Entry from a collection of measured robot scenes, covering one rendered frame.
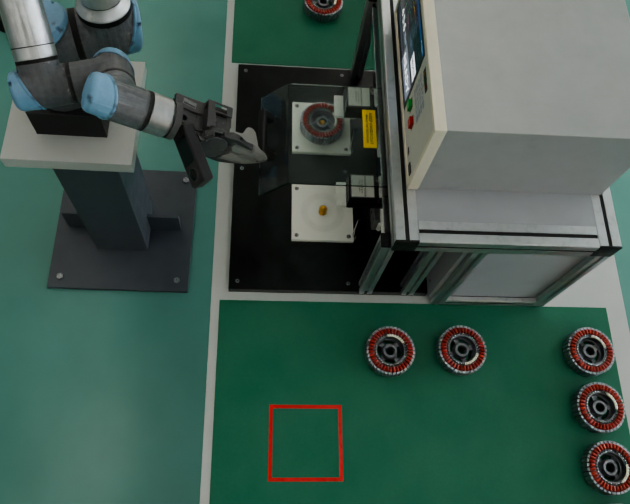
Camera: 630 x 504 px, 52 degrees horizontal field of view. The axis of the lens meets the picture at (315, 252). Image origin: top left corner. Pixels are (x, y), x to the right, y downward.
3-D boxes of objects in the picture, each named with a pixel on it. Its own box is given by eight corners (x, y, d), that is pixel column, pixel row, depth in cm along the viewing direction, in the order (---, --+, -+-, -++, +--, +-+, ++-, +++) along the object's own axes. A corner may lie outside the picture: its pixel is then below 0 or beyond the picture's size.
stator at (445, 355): (425, 347, 151) (429, 343, 147) (459, 320, 154) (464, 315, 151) (457, 386, 148) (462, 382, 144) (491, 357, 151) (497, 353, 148)
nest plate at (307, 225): (291, 241, 156) (291, 239, 155) (291, 186, 161) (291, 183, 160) (353, 243, 157) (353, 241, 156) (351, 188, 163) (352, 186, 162)
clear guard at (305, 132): (258, 195, 133) (258, 181, 128) (261, 98, 142) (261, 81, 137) (414, 201, 136) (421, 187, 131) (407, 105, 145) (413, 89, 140)
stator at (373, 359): (401, 385, 147) (405, 382, 143) (356, 364, 148) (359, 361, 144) (418, 342, 151) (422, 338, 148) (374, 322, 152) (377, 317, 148)
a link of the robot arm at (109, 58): (67, 50, 123) (68, 76, 115) (127, 40, 125) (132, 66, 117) (79, 87, 128) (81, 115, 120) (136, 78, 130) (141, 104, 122)
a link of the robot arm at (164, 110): (153, 119, 114) (135, 139, 120) (177, 127, 117) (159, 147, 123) (156, 84, 117) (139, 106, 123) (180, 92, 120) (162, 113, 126)
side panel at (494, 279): (430, 304, 155) (473, 253, 126) (429, 292, 156) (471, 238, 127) (542, 306, 158) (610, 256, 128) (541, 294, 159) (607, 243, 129)
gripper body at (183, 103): (236, 108, 126) (179, 86, 120) (235, 146, 123) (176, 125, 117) (218, 126, 132) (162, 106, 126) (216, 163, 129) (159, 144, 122)
